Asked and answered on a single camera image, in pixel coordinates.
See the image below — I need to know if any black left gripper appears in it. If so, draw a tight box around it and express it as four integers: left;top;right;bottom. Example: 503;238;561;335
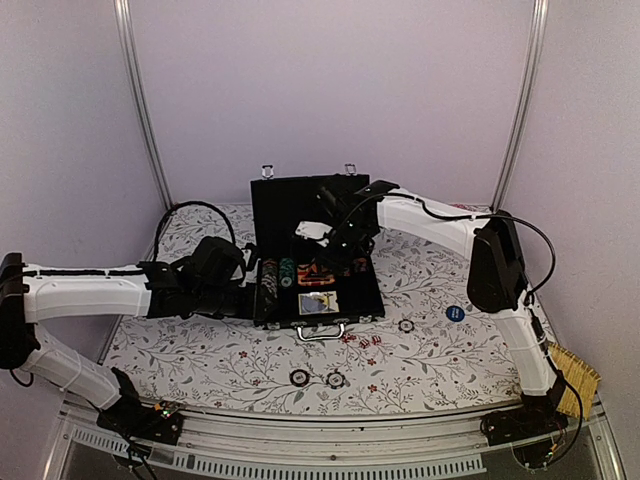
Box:
194;283;279;321

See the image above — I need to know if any black poker set case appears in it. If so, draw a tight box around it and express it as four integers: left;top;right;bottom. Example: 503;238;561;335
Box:
251;174;385;330

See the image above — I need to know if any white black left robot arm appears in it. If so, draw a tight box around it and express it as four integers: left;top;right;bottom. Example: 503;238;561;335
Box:
1;235;257;434

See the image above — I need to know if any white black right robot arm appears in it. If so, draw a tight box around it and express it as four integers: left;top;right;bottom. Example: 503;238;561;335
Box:
315;180;569;436

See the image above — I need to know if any multicolour poker chip stack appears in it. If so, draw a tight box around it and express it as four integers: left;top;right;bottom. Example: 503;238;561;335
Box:
260;259;278;304

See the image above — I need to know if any green poker chip stack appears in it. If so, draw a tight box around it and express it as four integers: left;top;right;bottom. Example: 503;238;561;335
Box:
278;257;296;288

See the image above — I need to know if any blue-backed playing card deck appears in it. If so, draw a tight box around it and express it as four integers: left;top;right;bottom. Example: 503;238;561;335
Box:
298;291;339;315

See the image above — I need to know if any black white poker chip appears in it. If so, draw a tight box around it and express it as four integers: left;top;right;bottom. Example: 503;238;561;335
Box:
398;319;415;333
289;369;310;388

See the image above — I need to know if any blue round blind button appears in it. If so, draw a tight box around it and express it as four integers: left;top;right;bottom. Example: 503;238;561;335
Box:
445;305;466;322

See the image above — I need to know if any floral patterned table mat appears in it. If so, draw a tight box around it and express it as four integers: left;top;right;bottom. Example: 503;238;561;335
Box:
105;229;522;416

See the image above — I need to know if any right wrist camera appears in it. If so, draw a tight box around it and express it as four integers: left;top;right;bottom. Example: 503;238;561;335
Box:
294;221;332;247

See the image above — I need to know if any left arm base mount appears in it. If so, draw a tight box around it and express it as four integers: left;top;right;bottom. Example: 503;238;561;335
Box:
97;398;184;446

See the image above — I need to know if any front aluminium rail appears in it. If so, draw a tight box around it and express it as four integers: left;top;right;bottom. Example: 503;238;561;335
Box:
43;398;627;479

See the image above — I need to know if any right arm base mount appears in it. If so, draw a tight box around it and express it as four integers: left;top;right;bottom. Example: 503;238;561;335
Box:
480;406;569;471

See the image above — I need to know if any right aluminium frame post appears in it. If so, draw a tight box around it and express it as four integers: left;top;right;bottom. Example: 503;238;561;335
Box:
490;0;549;211

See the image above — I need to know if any aluminium frame post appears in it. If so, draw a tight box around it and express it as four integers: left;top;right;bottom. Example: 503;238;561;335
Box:
490;0;549;211
113;0;173;209

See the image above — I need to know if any left aluminium frame post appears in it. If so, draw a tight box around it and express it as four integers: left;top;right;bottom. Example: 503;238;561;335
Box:
113;0;173;209

